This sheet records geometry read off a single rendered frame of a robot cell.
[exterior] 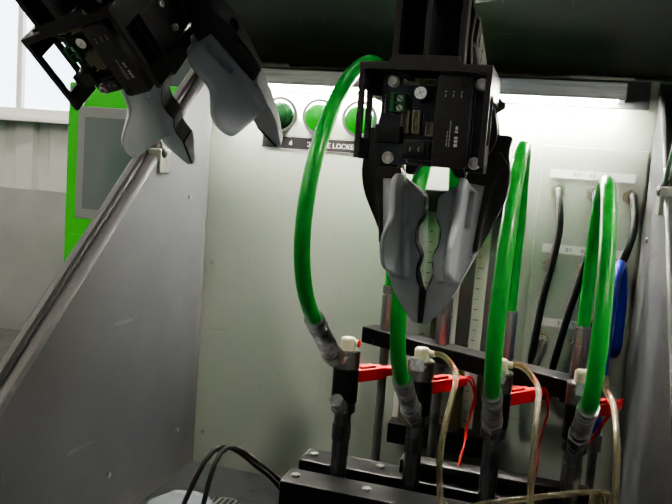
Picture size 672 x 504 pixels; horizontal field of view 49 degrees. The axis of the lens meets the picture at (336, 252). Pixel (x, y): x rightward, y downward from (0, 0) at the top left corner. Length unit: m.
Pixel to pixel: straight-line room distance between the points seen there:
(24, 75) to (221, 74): 5.14
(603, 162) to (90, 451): 0.74
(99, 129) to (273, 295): 2.68
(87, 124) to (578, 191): 3.00
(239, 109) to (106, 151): 3.21
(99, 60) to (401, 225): 0.21
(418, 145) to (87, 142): 3.39
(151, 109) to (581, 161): 0.64
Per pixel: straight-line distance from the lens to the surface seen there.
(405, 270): 0.46
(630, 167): 1.03
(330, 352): 0.72
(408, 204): 0.46
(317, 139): 0.63
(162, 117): 0.55
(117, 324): 0.97
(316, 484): 0.81
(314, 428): 1.14
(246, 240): 1.13
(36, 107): 5.57
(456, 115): 0.40
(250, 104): 0.50
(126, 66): 0.45
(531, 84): 1.01
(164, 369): 1.10
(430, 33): 0.40
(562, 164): 1.03
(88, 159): 3.75
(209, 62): 0.49
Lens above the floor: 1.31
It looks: 6 degrees down
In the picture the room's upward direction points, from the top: 4 degrees clockwise
